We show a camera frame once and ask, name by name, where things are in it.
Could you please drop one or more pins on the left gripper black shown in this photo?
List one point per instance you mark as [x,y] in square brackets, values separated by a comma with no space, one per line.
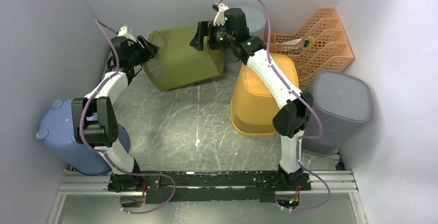
[152,51]

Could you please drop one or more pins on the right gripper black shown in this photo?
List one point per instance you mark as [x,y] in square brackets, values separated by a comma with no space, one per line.
[205,28]

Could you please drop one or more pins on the olive green mesh bin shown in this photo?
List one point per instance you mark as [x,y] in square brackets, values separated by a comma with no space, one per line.
[177,64]

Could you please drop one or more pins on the light grey plastic bin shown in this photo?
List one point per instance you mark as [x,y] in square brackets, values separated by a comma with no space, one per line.
[256,23]

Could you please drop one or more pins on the yellow mesh bin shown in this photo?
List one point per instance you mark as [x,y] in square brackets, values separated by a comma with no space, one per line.
[263,87]

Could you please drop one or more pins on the blue plastic bin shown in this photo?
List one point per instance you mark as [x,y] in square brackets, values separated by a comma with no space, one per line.
[82,145]

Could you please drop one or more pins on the dark grey mesh bin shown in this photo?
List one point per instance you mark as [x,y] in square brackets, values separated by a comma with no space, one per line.
[343,104]

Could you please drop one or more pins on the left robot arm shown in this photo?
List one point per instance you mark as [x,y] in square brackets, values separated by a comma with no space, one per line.
[115,80]

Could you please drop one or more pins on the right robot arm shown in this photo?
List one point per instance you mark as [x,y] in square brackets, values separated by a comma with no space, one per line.
[291,121]

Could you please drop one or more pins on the orange plastic file organizer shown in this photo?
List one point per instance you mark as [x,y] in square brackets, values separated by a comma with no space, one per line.
[319,44]

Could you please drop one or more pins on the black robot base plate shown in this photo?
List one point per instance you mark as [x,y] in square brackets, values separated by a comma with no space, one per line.
[180,186]

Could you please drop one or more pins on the aluminium rail frame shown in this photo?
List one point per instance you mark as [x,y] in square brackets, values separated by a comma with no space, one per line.
[333,198]

